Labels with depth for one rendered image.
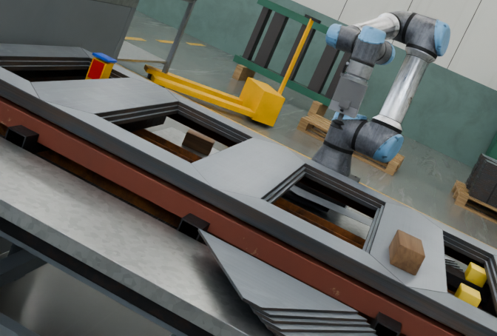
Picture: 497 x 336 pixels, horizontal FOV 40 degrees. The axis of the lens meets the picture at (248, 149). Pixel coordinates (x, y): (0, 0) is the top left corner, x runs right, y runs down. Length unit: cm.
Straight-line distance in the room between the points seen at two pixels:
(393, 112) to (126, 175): 119
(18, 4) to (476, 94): 1019
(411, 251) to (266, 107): 551
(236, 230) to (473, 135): 1045
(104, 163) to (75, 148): 8
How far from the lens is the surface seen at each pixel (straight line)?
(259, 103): 687
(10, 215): 128
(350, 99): 204
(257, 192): 154
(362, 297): 143
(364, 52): 204
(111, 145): 152
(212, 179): 149
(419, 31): 247
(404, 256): 149
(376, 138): 241
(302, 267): 143
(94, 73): 216
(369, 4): 1182
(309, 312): 125
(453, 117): 1175
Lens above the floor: 127
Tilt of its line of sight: 13 degrees down
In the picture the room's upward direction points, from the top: 24 degrees clockwise
